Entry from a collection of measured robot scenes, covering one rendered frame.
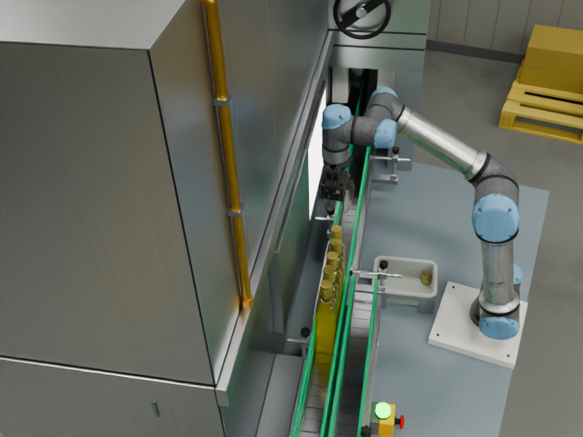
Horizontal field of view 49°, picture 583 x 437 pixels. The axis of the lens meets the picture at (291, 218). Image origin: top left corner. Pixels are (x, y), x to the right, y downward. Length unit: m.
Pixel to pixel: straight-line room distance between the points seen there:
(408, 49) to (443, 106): 2.25
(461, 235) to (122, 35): 1.94
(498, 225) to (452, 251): 0.80
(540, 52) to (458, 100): 0.63
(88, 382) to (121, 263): 0.41
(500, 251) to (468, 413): 0.53
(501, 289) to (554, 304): 1.55
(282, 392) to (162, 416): 0.53
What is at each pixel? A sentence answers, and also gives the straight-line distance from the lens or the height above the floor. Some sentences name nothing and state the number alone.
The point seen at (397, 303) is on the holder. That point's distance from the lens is 2.28.
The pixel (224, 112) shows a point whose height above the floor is 1.91.
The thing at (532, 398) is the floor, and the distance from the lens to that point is 3.11.
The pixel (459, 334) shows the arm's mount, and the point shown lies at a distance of 2.23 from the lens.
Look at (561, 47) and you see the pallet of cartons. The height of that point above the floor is 0.43.
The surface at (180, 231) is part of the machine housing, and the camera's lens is 1.02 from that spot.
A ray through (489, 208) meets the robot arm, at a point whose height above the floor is 1.40.
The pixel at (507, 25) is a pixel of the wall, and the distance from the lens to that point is 5.38.
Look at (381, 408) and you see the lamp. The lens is 1.94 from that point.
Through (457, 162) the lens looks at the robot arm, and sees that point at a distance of 1.83.
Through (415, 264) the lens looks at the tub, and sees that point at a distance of 2.36.
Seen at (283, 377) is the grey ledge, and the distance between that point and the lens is 1.96.
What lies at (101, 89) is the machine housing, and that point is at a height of 2.07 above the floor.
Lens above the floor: 2.50
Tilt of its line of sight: 42 degrees down
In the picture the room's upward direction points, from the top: 3 degrees counter-clockwise
